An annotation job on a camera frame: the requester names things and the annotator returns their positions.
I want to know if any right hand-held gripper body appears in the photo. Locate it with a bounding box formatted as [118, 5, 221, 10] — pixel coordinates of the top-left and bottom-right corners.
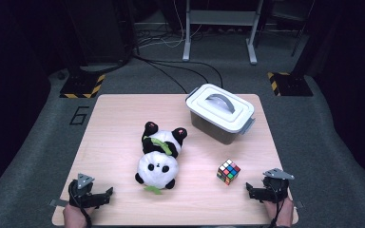
[260, 168, 296, 204]

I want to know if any black yellow striped base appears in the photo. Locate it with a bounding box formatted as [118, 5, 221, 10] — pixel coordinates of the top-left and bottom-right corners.
[59, 73, 106, 99]
[267, 71, 314, 97]

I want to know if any white plastic tray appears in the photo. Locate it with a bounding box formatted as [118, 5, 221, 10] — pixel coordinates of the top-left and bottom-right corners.
[185, 83, 256, 134]

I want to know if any black tape floor mark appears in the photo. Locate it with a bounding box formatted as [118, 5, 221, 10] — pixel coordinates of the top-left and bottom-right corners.
[68, 105, 90, 126]

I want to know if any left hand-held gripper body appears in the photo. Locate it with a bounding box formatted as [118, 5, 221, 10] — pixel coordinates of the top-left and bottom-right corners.
[68, 173, 106, 209]

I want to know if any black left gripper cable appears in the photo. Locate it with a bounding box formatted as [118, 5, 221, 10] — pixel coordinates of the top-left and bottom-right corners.
[68, 180, 93, 228]

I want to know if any white metal stand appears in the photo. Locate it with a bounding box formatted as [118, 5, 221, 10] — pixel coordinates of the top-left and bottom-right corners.
[182, 0, 265, 66]

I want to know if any person's right hand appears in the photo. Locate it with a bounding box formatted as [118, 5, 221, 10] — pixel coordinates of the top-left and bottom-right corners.
[263, 197, 295, 228]

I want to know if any colourful puzzle cube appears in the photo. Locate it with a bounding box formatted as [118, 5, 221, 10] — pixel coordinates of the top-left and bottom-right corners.
[216, 159, 241, 186]

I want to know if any panda plush toy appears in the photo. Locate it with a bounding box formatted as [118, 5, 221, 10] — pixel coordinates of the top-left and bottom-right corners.
[134, 121, 188, 196]

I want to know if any black floor cable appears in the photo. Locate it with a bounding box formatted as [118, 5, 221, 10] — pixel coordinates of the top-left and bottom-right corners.
[139, 56, 188, 95]
[132, 54, 224, 89]

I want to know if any person's left hand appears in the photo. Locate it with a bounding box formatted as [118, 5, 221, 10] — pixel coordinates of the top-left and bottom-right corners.
[62, 202, 93, 228]

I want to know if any brown translucent storage box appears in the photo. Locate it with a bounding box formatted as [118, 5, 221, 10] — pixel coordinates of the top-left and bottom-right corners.
[185, 86, 257, 146]

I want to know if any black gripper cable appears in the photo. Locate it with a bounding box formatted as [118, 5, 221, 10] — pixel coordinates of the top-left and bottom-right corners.
[270, 184, 285, 228]
[68, 180, 93, 228]

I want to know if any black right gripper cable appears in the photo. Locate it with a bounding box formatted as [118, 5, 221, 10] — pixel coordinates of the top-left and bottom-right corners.
[270, 184, 285, 228]

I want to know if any white floor cable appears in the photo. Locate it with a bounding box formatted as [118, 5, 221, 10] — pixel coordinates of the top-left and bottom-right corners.
[137, 0, 203, 49]

